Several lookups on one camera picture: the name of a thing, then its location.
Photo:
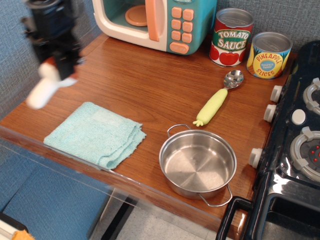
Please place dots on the stainless steel pot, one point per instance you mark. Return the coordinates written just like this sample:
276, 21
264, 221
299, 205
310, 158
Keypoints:
197, 164

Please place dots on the plush brown white mushroom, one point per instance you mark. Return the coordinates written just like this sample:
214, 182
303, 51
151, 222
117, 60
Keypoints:
50, 82

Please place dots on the pineapple slices can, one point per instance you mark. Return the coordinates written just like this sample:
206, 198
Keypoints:
268, 54

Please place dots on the black toy stove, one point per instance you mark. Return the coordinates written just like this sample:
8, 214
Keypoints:
286, 191

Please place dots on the toy microwave teal and cream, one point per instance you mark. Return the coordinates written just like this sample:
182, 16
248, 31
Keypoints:
173, 26

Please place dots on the spoon with green handle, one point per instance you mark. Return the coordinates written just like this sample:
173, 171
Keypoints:
232, 80

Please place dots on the light blue folded towel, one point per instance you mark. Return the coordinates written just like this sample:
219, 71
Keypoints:
97, 135

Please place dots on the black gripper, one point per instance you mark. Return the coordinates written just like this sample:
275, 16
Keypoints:
52, 36

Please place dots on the orange plush object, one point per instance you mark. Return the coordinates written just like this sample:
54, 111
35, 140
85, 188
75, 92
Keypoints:
22, 235

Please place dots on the tomato sauce can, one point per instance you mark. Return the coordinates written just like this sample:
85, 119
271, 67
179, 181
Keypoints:
231, 33

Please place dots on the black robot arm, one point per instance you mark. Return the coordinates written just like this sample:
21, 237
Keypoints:
50, 7

